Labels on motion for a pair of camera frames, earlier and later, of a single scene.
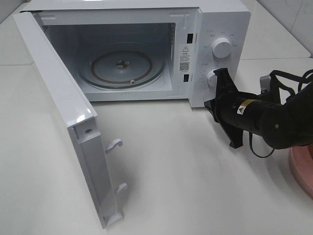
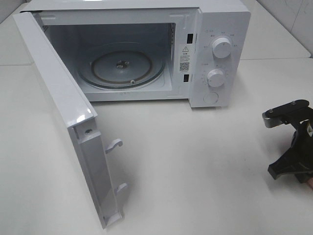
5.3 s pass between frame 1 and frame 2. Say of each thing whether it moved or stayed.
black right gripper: moved
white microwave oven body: stayed
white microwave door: stayed
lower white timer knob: stayed
